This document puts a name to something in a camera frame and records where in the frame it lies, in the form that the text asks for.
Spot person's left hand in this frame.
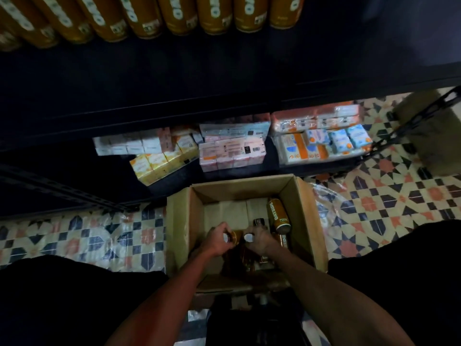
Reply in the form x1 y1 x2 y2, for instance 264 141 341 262
191 222 237 260

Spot person's right hand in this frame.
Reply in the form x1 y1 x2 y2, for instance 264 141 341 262
243 225 280 258

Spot gold bottles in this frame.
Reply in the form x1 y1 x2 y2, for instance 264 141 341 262
251 198 292 274

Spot printed cardboard box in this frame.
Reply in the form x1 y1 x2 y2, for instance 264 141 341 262
166 174 330 293

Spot black metal shelf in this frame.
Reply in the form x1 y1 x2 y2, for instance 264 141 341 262
0 0 461 217

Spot orange Oatside bottles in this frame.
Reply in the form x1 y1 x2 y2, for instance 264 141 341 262
0 0 307 51

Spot person's left forearm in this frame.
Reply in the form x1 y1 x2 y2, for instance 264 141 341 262
104 250 217 346

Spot person's right forearm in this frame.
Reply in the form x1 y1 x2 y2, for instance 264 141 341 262
263 245 415 346

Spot carton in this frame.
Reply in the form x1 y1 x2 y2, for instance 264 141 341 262
392 86 461 177

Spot black plastic stool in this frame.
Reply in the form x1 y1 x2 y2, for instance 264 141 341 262
205 288 307 346

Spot stack of pink white boxes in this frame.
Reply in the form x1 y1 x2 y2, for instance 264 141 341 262
199 136 267 172

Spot flat white packet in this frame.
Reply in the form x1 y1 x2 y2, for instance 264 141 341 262
199 121 272 139

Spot row of orange blue packets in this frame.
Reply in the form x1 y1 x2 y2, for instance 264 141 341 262
277 124 374 165

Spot row of dark red boxes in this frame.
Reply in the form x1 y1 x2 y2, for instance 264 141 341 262
216 113 272 124

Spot row of pale pink packets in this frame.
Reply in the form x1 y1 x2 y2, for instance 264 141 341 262
271 103 364 134

